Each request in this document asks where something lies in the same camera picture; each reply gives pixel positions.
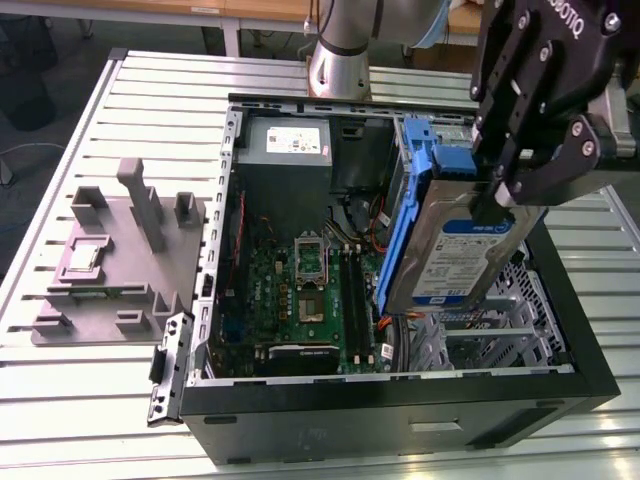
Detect green RAM stick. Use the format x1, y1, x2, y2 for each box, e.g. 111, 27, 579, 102
68, 288, 125, 300

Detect black PC case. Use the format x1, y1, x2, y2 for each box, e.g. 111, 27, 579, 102
179, 92, 621, 464

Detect orange wire bundle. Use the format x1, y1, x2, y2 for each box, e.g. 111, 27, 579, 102
370, 230, 426, 332

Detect silver CPU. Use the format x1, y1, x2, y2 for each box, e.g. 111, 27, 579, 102
69, 244, 101, 271

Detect black graphics card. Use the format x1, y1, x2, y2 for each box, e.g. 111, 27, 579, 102
253, 343, 340, 377

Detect black RAM slot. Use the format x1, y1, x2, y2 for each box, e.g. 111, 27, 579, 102
352, 243, 376, 365
338, 243, 363, 365

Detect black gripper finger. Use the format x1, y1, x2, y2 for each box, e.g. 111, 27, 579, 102
469, 0, 566, 176
469, 115, 617, 229

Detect grey power supply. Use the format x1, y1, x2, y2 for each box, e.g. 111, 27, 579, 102
233, 117, 335, 241

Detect grey metal slot bracket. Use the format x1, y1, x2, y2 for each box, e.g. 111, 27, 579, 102
146, 310, 197, 427

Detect CPU socket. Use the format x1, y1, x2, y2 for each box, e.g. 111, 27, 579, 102
297, 293, 329, 326

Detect wooden desk white frame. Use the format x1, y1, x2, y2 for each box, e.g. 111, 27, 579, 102
0, 0, 241, 57
238, 0, 484, 76

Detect thin red wire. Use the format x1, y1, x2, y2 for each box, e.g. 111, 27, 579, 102
225, 192, 247, 296

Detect green motherboard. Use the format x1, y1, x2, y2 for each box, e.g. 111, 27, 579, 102
208, 212, 399, 377

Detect grey parts rack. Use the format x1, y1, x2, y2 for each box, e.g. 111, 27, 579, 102
30, 158, 207, 346

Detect hard disk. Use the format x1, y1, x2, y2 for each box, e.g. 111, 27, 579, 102
374, 143, 549, 317

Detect metal socket cover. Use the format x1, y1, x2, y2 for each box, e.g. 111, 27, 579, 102
293, 232, 330, 291

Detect black office chair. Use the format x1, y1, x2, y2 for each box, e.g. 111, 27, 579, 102
0, 14, 59, 132

